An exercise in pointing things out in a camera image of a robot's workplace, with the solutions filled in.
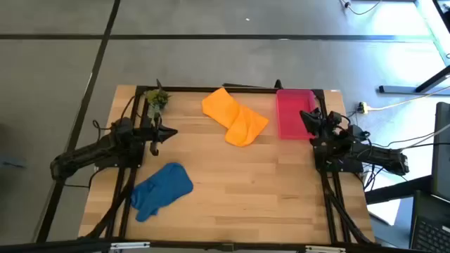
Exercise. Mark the black aluminium rig frame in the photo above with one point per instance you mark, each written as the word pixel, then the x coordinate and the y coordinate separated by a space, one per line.
pixel 260 90

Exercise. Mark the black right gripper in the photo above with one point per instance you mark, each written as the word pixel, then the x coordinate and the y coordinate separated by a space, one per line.
pixel 325 128

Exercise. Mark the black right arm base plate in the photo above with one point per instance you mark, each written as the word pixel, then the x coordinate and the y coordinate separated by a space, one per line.
pixel 337 168

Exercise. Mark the pink plastic basket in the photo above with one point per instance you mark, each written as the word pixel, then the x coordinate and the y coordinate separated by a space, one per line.
pixel 292 116

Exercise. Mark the black laptop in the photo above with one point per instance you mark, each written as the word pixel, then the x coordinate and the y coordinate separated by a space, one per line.
pixel 432 235

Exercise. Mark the dark grey monitor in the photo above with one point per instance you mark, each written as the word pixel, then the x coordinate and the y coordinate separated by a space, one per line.
pixel 442 154

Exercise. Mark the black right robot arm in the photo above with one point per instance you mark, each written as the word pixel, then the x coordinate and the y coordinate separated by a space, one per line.
pixel 379 156

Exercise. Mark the grey desk foot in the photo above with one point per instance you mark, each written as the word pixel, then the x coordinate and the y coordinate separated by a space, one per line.
pixel 397 89

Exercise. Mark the yellow power strip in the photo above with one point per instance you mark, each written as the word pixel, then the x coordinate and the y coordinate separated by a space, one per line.
pixel 363 107

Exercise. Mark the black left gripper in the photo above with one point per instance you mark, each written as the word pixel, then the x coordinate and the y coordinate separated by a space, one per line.
pixel 151 133

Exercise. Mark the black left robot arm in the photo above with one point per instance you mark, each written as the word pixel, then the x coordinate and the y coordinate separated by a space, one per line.
pixel 88 152

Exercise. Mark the small green potted plant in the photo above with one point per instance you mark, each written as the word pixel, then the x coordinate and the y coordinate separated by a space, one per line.
pixel 157 97

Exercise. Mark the black desk leg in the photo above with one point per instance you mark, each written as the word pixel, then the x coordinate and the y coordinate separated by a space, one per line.
pixel 434 79

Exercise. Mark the black desk crossbar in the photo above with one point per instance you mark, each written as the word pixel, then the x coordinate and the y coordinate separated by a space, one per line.
pixel 397 190

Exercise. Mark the blue microfiber towel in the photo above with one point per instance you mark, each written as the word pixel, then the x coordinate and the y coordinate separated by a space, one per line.
pixel 161 189

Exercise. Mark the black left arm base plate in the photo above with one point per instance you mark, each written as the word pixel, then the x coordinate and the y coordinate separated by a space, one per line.
pixel 116 163

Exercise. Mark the orange microfiber towel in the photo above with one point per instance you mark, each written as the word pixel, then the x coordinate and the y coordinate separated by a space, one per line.
pixel 232 119

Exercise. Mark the silver metal bracket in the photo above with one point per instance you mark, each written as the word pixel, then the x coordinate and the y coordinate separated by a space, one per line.
pixel 325 249
pixel 130 245

